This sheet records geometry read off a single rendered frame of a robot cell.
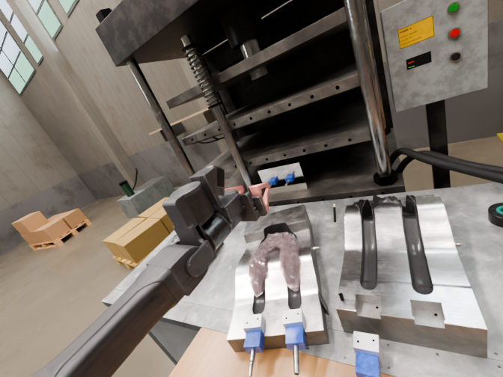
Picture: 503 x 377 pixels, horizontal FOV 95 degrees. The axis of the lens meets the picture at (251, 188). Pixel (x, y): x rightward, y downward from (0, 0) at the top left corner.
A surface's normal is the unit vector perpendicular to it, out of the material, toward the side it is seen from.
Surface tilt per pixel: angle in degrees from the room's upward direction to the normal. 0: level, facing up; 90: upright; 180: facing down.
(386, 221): 26
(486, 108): 90
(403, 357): 0
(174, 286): 87
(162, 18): 90
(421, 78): 90
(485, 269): 0
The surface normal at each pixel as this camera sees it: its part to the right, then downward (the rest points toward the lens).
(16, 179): 0.80, -0.09
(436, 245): -0.48, -0.66
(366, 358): -0.37, -0.85
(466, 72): -0.41, 0.51
